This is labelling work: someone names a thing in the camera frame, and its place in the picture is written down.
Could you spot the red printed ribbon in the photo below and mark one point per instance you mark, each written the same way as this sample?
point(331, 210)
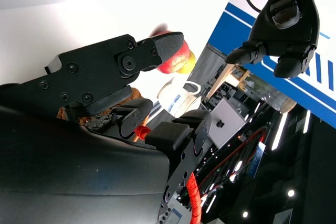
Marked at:
point(141, 131)

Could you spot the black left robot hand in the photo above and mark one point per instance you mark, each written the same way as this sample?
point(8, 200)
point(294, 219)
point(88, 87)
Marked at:
point(288, 32)

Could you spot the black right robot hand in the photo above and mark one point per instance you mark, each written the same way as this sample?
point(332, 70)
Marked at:
point(86, 74)

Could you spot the white ceramic cup blue print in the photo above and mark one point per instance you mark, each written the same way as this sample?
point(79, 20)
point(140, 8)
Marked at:
point(173, 100)

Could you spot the red apple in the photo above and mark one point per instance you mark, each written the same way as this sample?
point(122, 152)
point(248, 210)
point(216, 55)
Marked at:
point(174, 61)

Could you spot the white cabinet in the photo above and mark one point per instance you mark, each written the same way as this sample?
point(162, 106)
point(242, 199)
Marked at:
point(225, 121)

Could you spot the wooden frame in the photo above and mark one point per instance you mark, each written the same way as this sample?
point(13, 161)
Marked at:
point(225, 74)

